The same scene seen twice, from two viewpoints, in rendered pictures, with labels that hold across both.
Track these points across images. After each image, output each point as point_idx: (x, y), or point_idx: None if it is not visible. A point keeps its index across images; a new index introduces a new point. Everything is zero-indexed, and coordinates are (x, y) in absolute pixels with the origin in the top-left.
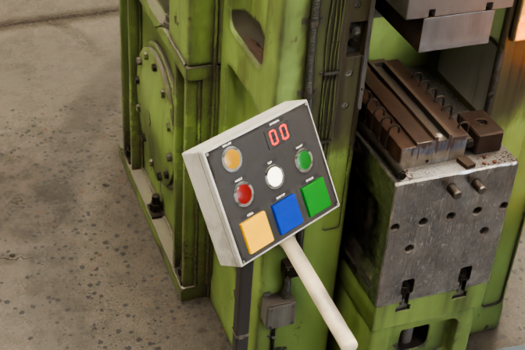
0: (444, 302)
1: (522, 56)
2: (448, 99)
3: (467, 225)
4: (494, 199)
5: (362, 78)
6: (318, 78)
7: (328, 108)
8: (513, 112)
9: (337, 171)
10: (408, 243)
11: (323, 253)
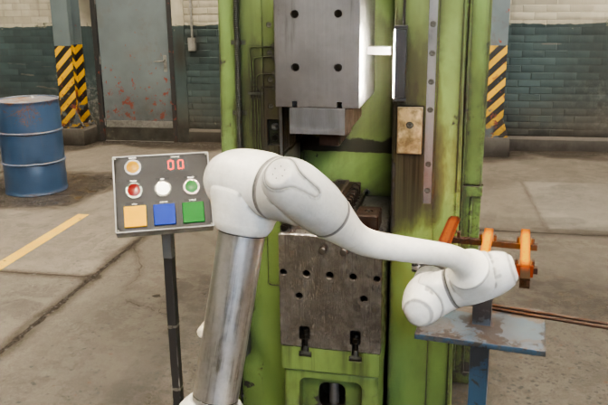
0: (342, 362)
1: (412, 169)
2: (383, 211)
3: (346, 288)
4: (366, 270)
5: None
6: None
7: None
8: (415, 219)
9: (274, 236)
10: (298, 290)
11: (271, 305)
